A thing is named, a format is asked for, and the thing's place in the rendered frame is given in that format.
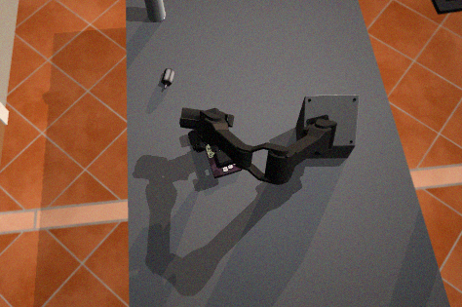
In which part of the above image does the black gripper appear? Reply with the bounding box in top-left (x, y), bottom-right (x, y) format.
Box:
top-left (205, 108), bottom-right (235, 169)

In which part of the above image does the dark maroon keyboard case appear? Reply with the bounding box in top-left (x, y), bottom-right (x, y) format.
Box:
top-left (206, 145), bottom-right (242, 178)

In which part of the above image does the grey bottle with blue cap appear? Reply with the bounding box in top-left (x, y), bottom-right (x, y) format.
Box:
top-left (144, 0), bottom-right (166, 22)

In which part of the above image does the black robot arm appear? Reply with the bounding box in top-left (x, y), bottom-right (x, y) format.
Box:
top-left (179, 107), bottom-right (337, 185)

